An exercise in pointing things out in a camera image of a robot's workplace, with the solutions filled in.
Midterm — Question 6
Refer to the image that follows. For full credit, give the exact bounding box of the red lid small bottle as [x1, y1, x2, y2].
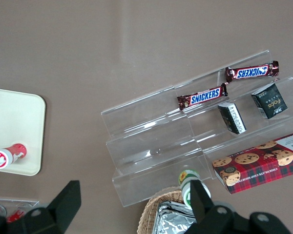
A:
[0, 143, 28, 170]

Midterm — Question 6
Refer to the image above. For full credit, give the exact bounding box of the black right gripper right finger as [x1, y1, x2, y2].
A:
[185, 180, 250, 234]

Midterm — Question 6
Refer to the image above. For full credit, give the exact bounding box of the clear acrylic stepped stand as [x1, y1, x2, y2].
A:
[100, 85, 211, 209]
[173, 49, 293, 181]

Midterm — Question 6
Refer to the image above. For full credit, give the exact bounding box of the small black carton box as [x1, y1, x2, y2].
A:
[251, 82, 289, 120]
[217, 102, 248, 135]

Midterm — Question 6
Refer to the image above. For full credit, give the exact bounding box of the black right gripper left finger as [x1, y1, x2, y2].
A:
[4, 180, 82, 234]

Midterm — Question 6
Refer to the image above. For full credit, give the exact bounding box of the brown Snickers bar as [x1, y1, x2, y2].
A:
[176, 82, 229, 111]
[225, 60, 280, 84]

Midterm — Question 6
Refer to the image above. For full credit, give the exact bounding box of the green lid yogurt bottle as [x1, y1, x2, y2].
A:
[178, 169, 212, 211]

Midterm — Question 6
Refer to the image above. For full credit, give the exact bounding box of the red tartan cookie box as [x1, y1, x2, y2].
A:
[211, 130, 293, 195]

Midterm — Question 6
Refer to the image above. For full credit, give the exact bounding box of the light oval wicker basket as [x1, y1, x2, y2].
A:
[137, 187, 194, 234]

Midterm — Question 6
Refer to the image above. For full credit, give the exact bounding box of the clear acrylic bottle rack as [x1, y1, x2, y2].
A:
[0, 197, 41, 221]

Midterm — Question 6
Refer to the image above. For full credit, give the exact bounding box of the beige plastic tray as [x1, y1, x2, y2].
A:
[0, 87, 47, 177]

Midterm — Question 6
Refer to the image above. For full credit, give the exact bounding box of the silver foil packet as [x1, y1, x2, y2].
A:
[154, 200, 199, 234]

